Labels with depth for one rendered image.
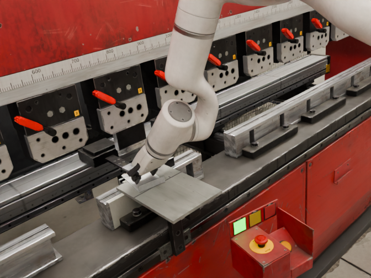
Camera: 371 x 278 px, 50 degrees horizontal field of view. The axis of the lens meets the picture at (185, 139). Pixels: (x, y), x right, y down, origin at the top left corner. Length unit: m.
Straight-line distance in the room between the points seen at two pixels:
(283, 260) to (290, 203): 0.51
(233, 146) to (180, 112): 0.61
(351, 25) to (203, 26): 0.28
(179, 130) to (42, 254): 0.51
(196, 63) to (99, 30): 0.30
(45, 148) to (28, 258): 0.30
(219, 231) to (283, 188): 0.37
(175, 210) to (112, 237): 0.25
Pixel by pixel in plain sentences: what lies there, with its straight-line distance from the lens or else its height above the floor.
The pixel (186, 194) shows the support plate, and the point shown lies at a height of 1.00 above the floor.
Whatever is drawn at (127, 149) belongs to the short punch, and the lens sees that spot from 1.20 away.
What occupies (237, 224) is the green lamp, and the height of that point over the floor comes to 0.82.
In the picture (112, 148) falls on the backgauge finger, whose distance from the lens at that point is 1.39.
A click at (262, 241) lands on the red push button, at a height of 0.81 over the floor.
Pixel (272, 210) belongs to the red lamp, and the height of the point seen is 0.81.
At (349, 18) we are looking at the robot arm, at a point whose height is 1.47.
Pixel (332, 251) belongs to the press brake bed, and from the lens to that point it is 2.39.
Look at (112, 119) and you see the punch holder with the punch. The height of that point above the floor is 1.22.
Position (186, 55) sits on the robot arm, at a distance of 0.85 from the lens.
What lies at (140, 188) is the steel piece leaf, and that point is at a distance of 1.14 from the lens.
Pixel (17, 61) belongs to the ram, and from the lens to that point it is 0.97.
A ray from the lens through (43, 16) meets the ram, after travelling 0.99.
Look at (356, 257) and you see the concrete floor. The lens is 2.45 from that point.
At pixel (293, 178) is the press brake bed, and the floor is 0.73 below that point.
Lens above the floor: 1.59
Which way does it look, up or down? 24 degrees down
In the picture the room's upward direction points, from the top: 7 degrees counter-clockwise
